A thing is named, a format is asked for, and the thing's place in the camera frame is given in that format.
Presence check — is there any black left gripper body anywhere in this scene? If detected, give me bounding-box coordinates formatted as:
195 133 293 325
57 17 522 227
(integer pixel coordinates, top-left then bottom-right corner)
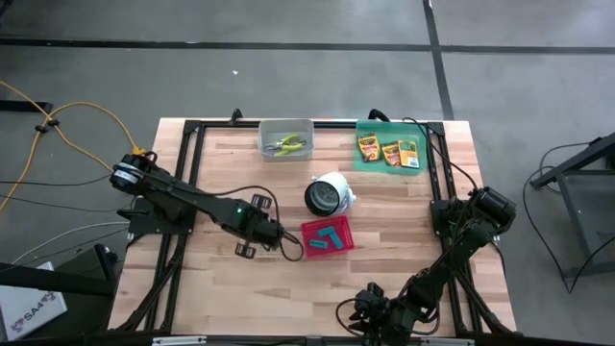
239 210 285 250

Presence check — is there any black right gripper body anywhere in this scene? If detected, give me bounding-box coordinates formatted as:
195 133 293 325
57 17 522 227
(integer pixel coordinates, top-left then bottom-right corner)
369 297 417 340

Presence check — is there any red plastic basket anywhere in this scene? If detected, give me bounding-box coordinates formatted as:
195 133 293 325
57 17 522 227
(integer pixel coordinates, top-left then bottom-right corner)
300 214 357 260

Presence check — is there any yellow crayon box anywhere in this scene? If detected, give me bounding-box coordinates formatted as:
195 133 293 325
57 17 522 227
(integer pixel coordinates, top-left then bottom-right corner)
381 141 403 168
397 139 421 170
357 133 381 163

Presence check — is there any grey plastic bin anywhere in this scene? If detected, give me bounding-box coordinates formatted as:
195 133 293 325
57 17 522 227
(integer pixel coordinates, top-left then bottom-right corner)
257 118 314 162

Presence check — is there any white cup dark inside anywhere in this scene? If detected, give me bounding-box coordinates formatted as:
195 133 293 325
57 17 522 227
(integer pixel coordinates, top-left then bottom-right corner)
304 171 357 217

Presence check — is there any green plastic tray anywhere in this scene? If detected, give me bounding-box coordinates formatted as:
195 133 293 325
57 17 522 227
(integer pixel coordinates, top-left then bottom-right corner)
354 120 429 177

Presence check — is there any black furniture piece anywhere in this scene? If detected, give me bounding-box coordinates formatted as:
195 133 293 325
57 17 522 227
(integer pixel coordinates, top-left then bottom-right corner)
0 242 121 299

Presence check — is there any white box with logo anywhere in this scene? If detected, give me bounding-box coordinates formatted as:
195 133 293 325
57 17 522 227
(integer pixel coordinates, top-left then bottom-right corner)
0 261 68 342

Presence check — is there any black metal stand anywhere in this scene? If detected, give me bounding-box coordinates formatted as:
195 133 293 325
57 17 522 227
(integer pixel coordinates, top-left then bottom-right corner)
529 132 615 280

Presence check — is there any black floor bar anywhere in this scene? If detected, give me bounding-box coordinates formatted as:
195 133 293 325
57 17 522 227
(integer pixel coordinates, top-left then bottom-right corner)
0 99 54 114

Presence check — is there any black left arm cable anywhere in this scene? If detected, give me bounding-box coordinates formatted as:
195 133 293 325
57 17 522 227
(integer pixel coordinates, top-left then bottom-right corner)
206 185 305 263

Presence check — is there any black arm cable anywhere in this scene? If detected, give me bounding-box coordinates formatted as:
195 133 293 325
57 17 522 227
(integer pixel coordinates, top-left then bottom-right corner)
206 185 305 263
402 116 480 189

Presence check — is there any silver metal bracket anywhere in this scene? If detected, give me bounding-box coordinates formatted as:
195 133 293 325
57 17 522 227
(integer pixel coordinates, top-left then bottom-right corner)
421 337 476 346
152 335 208 346

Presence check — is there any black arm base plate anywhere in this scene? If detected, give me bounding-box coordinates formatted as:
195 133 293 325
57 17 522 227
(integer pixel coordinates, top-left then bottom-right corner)
430 198 501 241
128 209 196 236

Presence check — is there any black aluminium table frame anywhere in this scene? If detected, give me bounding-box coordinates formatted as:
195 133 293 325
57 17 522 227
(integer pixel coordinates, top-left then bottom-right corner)
114 117 513 337

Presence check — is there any yellow extension cord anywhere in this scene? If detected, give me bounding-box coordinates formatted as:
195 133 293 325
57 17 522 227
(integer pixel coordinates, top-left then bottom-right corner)
0 80 148 212

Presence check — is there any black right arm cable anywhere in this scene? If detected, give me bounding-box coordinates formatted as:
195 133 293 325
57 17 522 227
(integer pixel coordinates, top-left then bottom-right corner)
402 116 480 189

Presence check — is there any white floor cable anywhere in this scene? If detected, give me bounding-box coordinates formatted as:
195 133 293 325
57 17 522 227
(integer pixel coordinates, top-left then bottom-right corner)
12 220 131 265

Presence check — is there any black floor cable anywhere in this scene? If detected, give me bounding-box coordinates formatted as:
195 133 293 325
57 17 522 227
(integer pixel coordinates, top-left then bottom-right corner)
0 172 114 188

